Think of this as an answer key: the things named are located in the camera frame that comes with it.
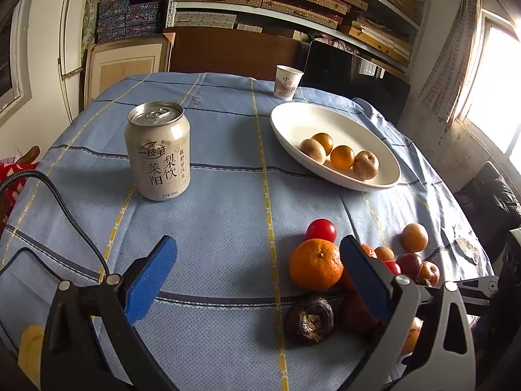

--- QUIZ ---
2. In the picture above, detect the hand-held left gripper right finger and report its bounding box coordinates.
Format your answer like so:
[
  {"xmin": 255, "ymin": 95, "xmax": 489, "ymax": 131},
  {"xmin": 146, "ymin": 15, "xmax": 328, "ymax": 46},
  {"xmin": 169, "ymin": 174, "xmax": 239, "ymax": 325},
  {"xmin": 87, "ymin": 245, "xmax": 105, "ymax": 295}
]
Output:
[{"xmin": 339, "ymin": 235, "xmax": 477, "ymax": 391}]

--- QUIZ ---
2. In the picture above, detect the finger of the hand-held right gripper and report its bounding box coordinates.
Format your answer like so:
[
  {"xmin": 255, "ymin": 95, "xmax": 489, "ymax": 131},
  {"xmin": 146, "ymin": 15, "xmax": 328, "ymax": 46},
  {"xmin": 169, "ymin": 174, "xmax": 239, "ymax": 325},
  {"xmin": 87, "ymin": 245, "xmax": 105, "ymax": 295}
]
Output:
[{"xmin": 456, "ymin": 276, "xmax": 500, "ymax": 306}]

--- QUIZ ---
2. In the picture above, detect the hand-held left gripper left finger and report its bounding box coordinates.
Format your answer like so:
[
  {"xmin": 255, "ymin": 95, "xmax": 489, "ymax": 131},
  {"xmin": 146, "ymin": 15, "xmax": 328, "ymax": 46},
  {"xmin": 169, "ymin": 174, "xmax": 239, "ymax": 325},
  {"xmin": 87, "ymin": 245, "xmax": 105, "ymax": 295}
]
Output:
[{"xmin": 40, "ymin": 235, "xmax": 180, "ymax": 391}]

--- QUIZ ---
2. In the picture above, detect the dark red plum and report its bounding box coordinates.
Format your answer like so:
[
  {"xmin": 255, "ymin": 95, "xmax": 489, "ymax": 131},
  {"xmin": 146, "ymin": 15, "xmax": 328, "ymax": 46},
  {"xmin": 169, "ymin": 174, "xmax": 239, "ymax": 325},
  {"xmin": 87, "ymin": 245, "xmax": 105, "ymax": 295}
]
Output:
[{"xmin": 396, "ymin": 253, "xmax": 423, "ymax": 281}]

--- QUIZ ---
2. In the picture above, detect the red striped apple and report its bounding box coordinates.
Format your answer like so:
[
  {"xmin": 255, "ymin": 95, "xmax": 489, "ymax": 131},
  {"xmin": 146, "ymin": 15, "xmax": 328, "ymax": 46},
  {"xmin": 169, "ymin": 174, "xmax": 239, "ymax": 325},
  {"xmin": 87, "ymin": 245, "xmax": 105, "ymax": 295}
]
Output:
[{"xmin": 417, "ymin": 261, "xmax": 441, "ymax": 287}]

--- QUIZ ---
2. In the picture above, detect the small round orange fruit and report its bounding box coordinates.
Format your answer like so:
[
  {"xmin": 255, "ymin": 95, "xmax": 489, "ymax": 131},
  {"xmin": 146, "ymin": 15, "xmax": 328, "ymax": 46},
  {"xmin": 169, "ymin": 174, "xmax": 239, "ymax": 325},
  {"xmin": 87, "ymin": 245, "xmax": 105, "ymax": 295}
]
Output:
[
  {"xmin": 310, "ymin": 132, "xmax": 334, "ymax": 156},
  {"xmin": 401, "ymin": 223, "xmax": 429, "ymax": 253},
  {"xmin": 330, "ymin": 145, "xmax": 356, "ymax": 170}
]

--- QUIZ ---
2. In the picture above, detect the pale yellow fruit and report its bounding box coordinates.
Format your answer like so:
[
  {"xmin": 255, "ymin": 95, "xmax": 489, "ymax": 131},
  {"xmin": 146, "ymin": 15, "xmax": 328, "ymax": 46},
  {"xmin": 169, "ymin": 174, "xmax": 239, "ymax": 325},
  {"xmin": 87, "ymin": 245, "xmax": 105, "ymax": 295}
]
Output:
[{"xmin": 401, "ymin": 317, "xmax": 424, "ymax": 356}]

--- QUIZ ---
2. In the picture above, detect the white oval bowl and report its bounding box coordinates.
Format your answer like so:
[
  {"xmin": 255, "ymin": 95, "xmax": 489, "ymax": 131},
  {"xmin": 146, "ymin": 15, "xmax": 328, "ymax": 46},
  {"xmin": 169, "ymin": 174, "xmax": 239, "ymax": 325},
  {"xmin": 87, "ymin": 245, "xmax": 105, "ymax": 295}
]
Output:
[{"xmin": 270, "ymin": 102, "xmax": 401, "ymax": 193}]

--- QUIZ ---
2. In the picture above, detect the black bag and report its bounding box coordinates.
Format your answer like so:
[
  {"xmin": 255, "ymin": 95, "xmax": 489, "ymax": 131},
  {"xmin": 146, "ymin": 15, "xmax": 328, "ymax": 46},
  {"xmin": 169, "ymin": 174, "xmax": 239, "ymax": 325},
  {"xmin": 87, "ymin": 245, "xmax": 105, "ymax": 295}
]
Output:
[{"xmin": 454, "ymin": 162, "xmax": 521, "ymax": 233}]

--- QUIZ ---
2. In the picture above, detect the blue striped tablecloth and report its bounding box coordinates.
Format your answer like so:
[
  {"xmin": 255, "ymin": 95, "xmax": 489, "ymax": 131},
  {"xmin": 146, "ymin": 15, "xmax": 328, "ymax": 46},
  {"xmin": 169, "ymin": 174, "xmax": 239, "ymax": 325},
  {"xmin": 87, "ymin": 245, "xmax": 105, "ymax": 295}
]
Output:
[{"xmin": 0, "ymin": 72, "xmax": 495, "ymax": 391}]

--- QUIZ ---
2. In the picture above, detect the brown round pear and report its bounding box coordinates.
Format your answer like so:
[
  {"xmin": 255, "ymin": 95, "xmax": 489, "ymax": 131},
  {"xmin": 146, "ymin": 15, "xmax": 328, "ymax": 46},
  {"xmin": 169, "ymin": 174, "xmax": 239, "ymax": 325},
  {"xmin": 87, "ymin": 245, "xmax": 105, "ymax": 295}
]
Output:
[
  {"xmin": 298, "ymin": 138, "xmax": 327, "ymax": 166},
  {"xmin": 352, "ymin": 151, "xmax": 380, "ymax": 181}
]

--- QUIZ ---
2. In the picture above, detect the cream drink can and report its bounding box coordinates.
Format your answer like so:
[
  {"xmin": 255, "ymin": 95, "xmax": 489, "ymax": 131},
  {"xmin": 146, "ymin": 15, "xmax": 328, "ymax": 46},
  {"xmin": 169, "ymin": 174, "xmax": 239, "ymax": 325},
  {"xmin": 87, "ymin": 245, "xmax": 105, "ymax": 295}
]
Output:
[{"xmin": 124, "ymin": 102, "xmax": 191, "ymax": 202}]

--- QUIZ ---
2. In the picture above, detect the yellow object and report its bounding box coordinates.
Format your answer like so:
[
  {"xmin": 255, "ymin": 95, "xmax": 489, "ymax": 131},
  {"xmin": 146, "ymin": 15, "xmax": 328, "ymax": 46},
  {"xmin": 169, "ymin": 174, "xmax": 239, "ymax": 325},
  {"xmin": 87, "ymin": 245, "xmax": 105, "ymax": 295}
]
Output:
[{"xmin": 18, "ymin": 324, "xmax": 45, "ymax": 387}]

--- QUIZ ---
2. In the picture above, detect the red brown cloth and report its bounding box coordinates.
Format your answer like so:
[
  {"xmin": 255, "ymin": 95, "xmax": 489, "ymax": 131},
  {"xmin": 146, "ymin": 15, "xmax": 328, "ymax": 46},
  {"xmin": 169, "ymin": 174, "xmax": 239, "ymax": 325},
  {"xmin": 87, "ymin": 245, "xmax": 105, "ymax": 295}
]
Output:
[{"xmin": 0, "ymin": 147, "xmax": 41, "ymax": 221}]

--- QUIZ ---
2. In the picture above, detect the bright window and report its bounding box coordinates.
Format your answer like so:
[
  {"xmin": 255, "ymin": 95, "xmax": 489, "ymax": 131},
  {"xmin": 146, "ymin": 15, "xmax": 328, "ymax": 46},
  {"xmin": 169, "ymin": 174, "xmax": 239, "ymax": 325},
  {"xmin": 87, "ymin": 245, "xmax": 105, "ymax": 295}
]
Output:
[{"xmin": 456, "ymin": 10, "xmax": 521, "ymax": 167}]

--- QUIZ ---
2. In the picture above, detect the black flat panel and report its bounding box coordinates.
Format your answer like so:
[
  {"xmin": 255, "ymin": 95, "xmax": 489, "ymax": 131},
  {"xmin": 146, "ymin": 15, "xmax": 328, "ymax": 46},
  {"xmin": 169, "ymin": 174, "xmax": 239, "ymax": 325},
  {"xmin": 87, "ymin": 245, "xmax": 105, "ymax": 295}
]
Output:
[{"xmin": 303, "ymin": 41, "xmax": 411, "ymax": 125}]

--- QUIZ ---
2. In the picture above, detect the white paper cup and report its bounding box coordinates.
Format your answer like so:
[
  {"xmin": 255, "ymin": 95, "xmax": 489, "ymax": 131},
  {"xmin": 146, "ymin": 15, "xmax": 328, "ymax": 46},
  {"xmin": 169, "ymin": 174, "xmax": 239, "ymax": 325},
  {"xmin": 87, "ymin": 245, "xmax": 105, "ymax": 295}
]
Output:
[{"xmin": 273, "ymin": 64, "xmax": 304, "ymax": 101}]

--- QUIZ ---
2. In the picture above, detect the patterned curtain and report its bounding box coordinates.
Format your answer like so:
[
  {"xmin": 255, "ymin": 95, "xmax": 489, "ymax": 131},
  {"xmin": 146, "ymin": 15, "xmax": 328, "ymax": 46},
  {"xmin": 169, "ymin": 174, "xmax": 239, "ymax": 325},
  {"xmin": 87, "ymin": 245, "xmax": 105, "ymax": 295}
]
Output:
[{"xmin": 419, "ymin": 0, "xmax": 483, "ymax": 121}]

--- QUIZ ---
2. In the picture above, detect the wooden chair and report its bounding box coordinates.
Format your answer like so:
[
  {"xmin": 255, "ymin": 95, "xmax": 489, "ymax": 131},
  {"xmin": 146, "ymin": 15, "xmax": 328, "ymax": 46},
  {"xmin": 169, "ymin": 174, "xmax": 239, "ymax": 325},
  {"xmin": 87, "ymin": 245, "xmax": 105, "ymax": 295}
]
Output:
[{"xmin": 167, "ymin": 28, "xmax": 304, "ymax": 82}]

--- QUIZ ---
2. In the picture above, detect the dark sliding window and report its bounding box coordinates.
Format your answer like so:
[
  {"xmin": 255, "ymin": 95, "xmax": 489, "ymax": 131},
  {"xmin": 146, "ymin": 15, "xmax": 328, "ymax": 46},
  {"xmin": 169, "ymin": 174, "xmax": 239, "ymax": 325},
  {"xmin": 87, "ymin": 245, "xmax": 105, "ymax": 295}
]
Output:
[{"xmin": 0, "ymin": 0, "xmax": 37, "ymax": 119}]

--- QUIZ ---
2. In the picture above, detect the stack of blue patterned boxes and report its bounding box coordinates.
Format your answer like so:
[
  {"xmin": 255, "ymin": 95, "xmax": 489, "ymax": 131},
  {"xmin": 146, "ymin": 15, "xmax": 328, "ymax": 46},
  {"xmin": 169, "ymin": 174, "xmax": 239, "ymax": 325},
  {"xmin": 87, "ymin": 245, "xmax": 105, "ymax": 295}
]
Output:
[{"xmin": 97, "ymin": 0, "xmax": 167, "ymax": 43}]

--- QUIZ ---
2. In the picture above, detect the stack of woven flat boxes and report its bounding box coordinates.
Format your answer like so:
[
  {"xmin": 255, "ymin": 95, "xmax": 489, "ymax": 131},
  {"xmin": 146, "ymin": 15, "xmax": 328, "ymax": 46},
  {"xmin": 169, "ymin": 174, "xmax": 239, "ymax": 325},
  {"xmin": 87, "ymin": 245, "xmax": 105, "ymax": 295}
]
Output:
[{"xmin": 175, "ymin": 0, "xmax": 424, "ymax": 66}]

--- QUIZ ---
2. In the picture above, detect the metal shelf unit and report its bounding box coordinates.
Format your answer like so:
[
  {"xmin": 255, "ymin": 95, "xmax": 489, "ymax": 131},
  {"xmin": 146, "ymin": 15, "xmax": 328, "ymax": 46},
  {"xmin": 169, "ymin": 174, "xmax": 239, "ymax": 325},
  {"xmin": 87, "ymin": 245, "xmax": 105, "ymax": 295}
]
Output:
[{"xmin": 165, "ymin": 0, "xmax": 428, "ymax": 74}]

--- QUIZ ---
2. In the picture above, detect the black cable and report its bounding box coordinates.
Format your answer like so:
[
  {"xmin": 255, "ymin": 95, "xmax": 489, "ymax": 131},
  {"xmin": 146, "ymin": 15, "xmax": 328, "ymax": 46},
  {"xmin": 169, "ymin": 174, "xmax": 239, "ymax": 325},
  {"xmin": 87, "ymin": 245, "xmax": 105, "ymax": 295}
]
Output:
[{"xmin": 0, "ymin": 171, "xmax": 111, "ymax": 283}]

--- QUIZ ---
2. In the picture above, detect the wooden picture frame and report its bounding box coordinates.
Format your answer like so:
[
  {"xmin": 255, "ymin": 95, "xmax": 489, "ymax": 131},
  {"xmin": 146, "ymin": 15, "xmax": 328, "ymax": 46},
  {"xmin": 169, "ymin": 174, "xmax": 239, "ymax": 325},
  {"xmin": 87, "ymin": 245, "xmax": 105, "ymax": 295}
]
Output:
[{"xmin": 83, "ymin": 33, "xmax": 176, "ymax": 109}]

